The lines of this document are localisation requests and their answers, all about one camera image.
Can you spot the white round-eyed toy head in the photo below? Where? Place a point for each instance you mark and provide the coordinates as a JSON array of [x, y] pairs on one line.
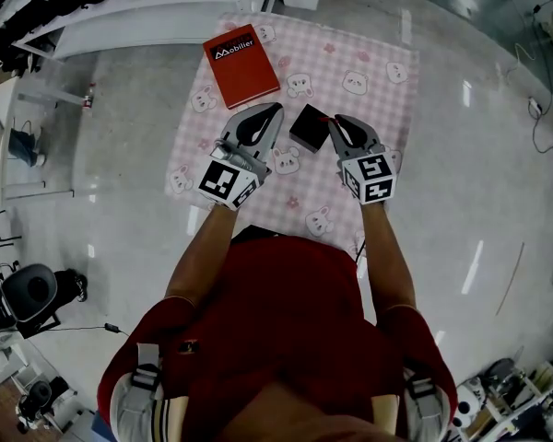
[[470, 398]]

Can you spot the red hardcover book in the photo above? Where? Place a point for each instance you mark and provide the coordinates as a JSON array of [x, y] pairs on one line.
[[242, 69]]

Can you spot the white shelf rack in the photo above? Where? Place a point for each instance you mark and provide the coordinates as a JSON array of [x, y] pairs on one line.
[[143, 30]]

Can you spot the red pen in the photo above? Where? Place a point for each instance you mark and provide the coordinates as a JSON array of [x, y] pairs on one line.
[[324, 119]]

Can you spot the grey round chair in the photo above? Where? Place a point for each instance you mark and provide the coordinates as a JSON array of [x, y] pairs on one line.
[[32, 293]]

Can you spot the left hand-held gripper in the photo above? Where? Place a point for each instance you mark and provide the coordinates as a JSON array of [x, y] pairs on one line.
[[221, 182]]

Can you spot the pink checkered tablecloth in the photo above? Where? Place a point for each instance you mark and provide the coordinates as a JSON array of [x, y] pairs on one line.
[[327, 182]]

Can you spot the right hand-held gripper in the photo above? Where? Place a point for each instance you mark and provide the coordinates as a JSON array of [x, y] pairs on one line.
[[371, 177]]

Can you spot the dark blue bag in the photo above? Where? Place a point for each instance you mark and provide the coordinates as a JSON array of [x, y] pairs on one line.
[[24, 147]]

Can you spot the small bottle with red label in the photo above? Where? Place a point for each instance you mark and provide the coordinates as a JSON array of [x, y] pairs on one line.
[[88, 97]]

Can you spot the black square pen holder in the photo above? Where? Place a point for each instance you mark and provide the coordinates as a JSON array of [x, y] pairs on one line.
[[309, 129]]

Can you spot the person's red shirt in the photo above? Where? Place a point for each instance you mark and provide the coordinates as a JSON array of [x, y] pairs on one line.
[[285, 311]]

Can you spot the white storage shelf unit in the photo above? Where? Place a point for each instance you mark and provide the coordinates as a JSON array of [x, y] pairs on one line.
[[534, 408]]

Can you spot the white power strip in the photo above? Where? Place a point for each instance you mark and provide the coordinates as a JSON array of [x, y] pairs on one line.
[[535, 106]]

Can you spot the person's right forearm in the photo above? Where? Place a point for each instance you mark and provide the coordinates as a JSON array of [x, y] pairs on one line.
[[387, 265]]

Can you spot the white side table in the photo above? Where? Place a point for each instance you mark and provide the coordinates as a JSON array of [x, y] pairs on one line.
[[0, 108]]

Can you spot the person's left forearm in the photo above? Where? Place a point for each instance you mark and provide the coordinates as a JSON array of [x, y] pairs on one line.
[[207, 256]]

